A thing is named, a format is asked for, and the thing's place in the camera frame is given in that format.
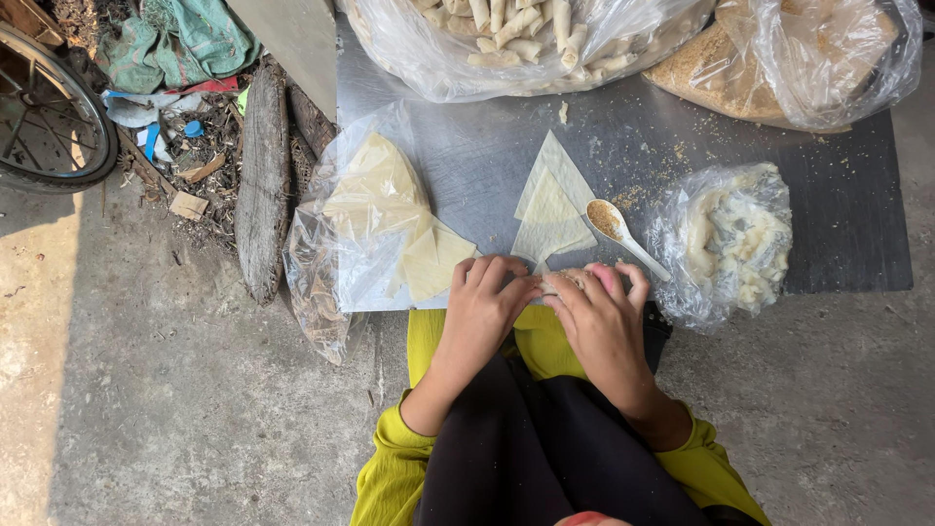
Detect person's left hand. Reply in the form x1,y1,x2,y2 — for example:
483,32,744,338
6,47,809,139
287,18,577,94
438,254,543,375

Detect person's right hand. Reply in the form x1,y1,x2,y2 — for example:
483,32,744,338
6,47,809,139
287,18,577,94
541,262,656,404

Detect pale pastry wrapper with filling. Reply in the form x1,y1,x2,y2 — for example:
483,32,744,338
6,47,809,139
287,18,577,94
510,168,599,295

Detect loose pale folded wrapper sheets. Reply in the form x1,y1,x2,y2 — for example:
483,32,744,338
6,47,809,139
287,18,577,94
385,216,480,304

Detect white spoon with brown crumbs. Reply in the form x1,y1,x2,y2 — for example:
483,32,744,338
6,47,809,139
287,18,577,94
585,199,673,283

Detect clear bag of white pieces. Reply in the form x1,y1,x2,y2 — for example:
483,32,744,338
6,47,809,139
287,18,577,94
646,162,794,334

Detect clear plastic bag of wrappers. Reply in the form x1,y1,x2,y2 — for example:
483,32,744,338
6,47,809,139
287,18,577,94
282,101,483,366

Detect yellow-green garment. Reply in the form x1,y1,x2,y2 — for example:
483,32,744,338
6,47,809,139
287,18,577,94
349,303,772,526

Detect stack of pale pastry wrappers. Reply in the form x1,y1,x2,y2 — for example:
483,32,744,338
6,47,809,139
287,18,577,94
321,131,433,236

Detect pale triangular pastry wrapper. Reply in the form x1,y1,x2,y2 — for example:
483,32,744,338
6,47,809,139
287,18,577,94
514,130,597,221

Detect weathered woven bamboo tray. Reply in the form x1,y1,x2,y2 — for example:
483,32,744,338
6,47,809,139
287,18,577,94
234,56,292,306

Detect clear bag of rolled pastries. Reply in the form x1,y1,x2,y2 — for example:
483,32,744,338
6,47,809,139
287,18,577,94
337,0,718,104

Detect clear bag of brown crumbs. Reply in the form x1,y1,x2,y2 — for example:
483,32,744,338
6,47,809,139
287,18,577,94
643,0,923,134

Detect brown cardboard scrap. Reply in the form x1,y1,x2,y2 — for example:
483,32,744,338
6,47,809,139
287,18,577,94
169,190,210,222

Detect heap of rubbish and scraps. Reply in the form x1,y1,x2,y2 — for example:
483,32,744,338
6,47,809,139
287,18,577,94
51,0,253,253

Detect green cloth sack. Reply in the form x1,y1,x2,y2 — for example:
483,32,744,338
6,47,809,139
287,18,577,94
97,0,262,95

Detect bicycle wheel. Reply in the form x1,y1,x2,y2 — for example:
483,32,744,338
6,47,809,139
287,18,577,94
0,20,120,195

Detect grey concrete post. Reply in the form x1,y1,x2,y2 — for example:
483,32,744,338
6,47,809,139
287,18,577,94
225,0,337,124

